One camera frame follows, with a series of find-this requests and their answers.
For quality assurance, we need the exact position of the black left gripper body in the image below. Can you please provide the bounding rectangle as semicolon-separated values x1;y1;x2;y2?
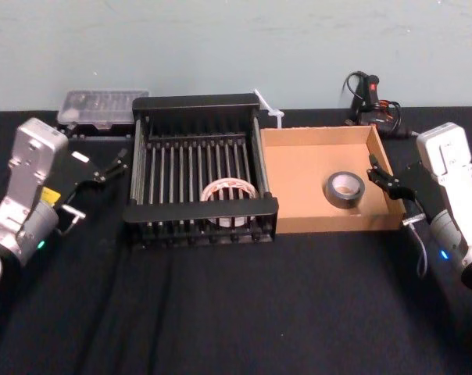
40;145;104;232

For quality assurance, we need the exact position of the small white three-armed plastic piece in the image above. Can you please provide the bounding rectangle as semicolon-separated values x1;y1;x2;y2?
253;88;285;130

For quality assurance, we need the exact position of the silver tape roll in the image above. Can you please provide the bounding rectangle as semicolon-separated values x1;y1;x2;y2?
324;170;367;209

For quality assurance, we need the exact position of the black corded tool red switch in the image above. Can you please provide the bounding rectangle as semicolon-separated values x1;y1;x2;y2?
342;71;417;138

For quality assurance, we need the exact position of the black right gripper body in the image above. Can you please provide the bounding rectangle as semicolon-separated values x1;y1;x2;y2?
399;159;446;223

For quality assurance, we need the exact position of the plain pale wall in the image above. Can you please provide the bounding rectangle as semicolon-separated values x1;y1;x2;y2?
0;0;472;114

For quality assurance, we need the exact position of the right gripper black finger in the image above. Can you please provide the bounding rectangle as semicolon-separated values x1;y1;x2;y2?
366;168;415;201
367;153;394;181

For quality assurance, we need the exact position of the black rack with steel bars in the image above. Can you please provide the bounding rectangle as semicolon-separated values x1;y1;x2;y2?
122;92;280;252

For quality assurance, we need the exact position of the clear plastic case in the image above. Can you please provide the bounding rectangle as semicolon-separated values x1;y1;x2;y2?
55;89;150;140

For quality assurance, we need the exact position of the thin left wrist cable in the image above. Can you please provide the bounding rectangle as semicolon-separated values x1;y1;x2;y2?
57;204;87;238

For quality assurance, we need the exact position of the black table cloth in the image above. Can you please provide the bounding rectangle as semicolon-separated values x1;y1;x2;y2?
0;106;472;375

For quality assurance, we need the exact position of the thin right wrist cable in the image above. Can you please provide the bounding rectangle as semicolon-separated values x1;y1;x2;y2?
402;212;431;279

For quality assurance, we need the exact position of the thin wrist cable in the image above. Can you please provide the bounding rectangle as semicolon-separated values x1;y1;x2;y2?
402;212;431;279
57;204;87;238

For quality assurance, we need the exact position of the shallow brown cardboard tray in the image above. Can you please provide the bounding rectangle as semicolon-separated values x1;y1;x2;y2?
259;124;409;235

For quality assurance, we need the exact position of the white tape roll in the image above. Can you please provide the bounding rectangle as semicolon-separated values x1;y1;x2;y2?
199;177;259;230

